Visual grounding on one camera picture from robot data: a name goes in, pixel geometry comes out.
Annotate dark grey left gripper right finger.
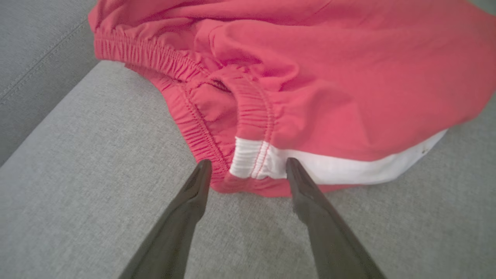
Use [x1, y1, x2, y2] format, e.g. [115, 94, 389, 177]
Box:
[286, 157, 385, 279]

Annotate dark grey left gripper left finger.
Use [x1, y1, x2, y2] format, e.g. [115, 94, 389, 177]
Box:
[117, 159, 212, 279]

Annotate red shorts with white stripe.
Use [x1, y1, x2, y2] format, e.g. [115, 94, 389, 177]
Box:
[88, 0, 496, 197]

